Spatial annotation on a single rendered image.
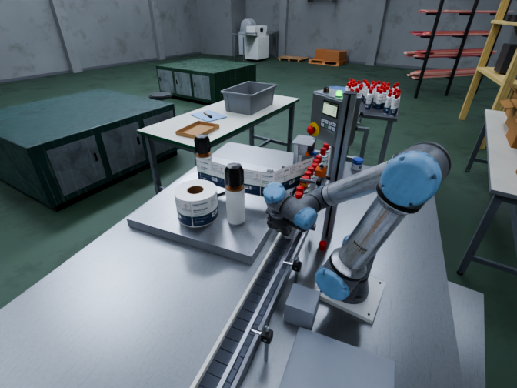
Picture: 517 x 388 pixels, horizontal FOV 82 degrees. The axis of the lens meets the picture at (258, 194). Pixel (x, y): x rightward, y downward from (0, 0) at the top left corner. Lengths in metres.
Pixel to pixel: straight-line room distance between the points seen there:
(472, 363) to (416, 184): 0.68
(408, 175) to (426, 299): 0.70
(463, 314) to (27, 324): 1.53
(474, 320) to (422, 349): 0.25
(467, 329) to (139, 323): 1.12
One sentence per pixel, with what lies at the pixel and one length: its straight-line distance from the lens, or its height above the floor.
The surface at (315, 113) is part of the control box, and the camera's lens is 1.29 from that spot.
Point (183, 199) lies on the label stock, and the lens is 1.39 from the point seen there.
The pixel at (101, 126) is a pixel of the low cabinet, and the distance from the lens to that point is 3.59.
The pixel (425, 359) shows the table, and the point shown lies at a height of 0.83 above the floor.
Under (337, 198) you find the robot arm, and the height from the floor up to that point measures 1.22.
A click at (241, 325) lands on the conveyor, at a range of 1.06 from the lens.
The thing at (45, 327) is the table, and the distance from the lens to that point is 1.32.
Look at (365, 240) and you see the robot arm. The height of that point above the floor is 1.22.
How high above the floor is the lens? 1.75
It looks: 32 degrees down
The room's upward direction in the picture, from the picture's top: straight up
